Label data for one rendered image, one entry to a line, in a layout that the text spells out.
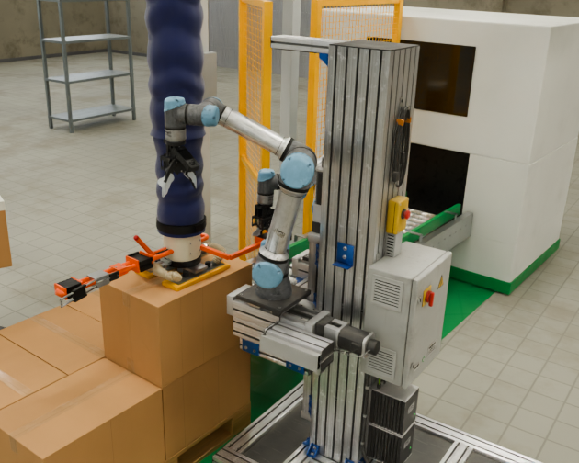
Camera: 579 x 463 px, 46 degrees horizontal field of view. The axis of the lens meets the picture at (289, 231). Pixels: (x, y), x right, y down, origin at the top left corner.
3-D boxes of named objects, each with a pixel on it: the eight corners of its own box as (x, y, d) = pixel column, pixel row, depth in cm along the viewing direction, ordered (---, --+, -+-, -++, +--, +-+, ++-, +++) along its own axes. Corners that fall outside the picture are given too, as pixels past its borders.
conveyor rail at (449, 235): (464, 234, 520) (467, 210, 513) (471, 236, 517) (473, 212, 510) (278, 357, 348) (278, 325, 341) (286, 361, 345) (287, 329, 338)
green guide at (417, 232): (456, 213, 519) (457, 202, 516) (469, 216, 513) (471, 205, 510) (341, 281, 400) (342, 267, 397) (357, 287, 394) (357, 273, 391)
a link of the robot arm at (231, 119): (324, 149, 258) (210, 87, 255) (322, 156, 247) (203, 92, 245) (311, 174, 262) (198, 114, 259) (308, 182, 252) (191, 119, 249)
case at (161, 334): (196, 310, 364) (194, 242, 349) (251, 335, 341) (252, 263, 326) (104, 355, 319) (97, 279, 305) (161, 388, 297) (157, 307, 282)
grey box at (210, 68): (211, 98, 440) (210, 51, 429) (217, 99, 437) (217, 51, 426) (189, 102, 425) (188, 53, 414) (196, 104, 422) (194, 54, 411)
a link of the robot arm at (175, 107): (183, 100, 235) (160, 99, 236) (184, 131, 239) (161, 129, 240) (189, 96, 243) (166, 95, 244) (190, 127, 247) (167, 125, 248)
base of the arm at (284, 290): (299, 290, 279) (300, 268, 275) (278, 304, 267) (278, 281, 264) (269, 281, 287) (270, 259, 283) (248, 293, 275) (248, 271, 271)
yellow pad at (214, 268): (215, 262, 326) (215, 252, 324) (230, 267, 320) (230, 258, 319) (162, 285, 301) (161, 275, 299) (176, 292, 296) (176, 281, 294)
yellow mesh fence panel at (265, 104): (233, 276, 531) (233, -6, 455) (246, 276, 534) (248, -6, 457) (256, 331, 453) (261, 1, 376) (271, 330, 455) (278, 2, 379)
